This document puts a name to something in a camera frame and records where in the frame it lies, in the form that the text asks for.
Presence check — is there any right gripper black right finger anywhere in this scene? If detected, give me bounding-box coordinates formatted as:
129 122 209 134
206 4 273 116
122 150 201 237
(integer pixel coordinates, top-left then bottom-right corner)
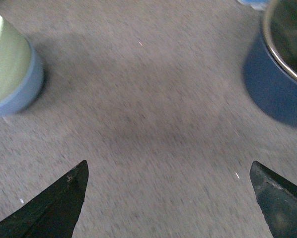
249 161 297 238

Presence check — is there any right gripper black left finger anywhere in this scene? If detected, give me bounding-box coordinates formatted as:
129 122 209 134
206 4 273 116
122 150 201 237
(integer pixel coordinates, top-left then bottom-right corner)
0 160 88 238

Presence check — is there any blue bowl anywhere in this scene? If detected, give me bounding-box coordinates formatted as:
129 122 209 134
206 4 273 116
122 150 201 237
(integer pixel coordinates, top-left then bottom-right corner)
0 43 44 117

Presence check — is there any green bowl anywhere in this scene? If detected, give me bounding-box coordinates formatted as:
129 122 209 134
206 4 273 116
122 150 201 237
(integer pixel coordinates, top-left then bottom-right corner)
0 15 31 101

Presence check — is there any dark blue cooking pot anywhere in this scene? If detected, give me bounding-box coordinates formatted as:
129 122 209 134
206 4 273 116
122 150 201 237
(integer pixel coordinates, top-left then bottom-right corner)
243 0 297 127

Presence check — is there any clear plastic food container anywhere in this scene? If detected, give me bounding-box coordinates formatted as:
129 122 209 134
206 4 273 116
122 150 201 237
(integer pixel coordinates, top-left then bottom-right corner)
237 0 269 11

